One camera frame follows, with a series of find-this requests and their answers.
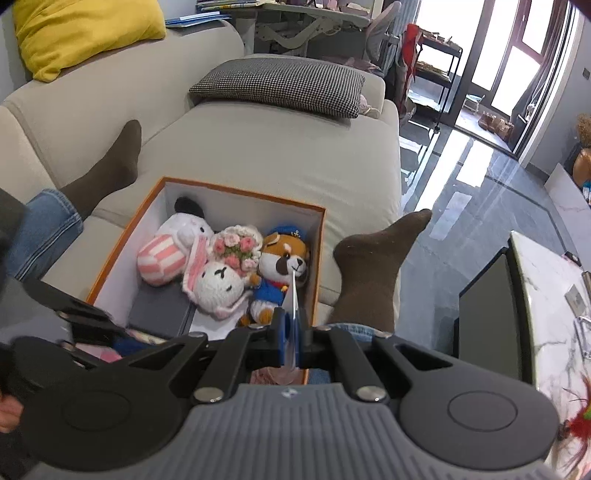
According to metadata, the clear acrylic stand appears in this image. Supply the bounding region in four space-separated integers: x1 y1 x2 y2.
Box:
573 314 591 358

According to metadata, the white cabinet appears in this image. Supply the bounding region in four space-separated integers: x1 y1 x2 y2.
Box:
544 164 591 232

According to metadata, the person's left hand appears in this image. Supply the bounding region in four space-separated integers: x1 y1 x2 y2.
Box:
0 397 23 433

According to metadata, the silver box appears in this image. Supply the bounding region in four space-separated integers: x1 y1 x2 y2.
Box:
566 285 587 315

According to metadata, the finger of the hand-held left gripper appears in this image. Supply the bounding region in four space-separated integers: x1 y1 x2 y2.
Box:
55 320 167 367
22 277 116 324

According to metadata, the grey curtain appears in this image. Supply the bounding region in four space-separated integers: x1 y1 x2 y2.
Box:
512 60 552 153

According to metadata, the white pink-striped plush toy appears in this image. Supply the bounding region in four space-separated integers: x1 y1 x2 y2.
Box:
137 196 215 288

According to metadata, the beige sofa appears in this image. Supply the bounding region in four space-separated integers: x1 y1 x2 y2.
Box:
0 18 402 333

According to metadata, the grey office chair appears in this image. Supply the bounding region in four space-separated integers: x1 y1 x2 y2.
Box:
365 1 402 77

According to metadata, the orange cardboard box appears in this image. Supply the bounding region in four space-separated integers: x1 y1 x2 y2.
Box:
87 176 327 386

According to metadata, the black trolley rack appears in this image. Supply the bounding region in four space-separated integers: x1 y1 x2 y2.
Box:
402 25 464 134

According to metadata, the person's right leg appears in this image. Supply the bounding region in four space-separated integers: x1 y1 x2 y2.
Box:
323 209 433 344

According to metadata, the crochet bunny with flowers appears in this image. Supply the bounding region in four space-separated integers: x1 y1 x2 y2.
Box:
182 224 264 322

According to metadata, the balcony glass door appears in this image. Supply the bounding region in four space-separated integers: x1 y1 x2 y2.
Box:
455 0 578 160

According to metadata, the grey desk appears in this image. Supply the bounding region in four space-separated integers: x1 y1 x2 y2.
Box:
231 2 372 56

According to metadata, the houndstooth pillow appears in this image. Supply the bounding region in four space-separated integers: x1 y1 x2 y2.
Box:
189 58 365 119

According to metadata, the white paper card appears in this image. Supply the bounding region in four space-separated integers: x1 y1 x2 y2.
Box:
281 269 301 370

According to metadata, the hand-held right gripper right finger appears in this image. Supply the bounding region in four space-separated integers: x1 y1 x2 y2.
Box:
295 309 455 402

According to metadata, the colourful feather toy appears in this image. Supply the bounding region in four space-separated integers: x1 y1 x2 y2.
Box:
551 374 591 478

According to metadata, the red cloth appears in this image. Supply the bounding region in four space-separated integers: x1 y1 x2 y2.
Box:
401 24 421 70

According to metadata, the pink cloth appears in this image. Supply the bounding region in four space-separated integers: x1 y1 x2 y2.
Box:
358 92 382 118

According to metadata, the fox plush toy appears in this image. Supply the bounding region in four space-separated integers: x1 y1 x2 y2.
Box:
238 224 311 328

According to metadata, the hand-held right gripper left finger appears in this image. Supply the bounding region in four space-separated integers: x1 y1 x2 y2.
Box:
108 307 289 402

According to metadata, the person's leg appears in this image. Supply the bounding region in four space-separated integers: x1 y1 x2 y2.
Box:
9 120 143 282
323 209 433 344

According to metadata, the brown vase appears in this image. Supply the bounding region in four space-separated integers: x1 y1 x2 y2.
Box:
573 148 591 188

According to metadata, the marble coffee table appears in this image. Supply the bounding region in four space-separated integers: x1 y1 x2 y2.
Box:
455 231 591 480

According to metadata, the yellow pillow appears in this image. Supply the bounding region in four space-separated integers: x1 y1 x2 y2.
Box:
13 0 167 83

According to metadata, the person's left leg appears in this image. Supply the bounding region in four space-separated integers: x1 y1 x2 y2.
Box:
9 120 143 282

